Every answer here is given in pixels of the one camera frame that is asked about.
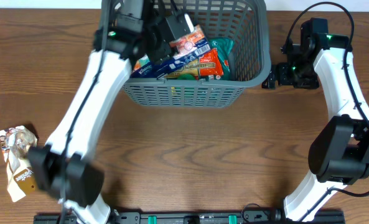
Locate green lidded jar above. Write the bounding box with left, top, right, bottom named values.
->
left=177, top=73, right=199, bottom=80

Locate green Nescafe coffee bag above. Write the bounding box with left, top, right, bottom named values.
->
left=208, top=37, right=235, bottom=80

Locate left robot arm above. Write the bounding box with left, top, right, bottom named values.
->
left=28, top=1, right=194, bottom=223

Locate brown white snack bag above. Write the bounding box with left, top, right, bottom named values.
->
left=0, top=126, right=37, bottom=202

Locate colourful Kleenex tissue multipack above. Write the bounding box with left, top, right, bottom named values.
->
left=131, top=25, right=211, bottom=79

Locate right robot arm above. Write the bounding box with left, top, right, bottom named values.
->
left=262, top=17, right=369, bottom=222

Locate red yellow spaghetti packet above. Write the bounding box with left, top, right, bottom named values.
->
left=164, top=49, right=223, bottom=80

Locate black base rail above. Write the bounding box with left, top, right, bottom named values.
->
left=33, top=207, right=346, bottom=224

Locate grey plastic slatted basket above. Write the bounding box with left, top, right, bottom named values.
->
left=98, top=0, right=272, bottom=109

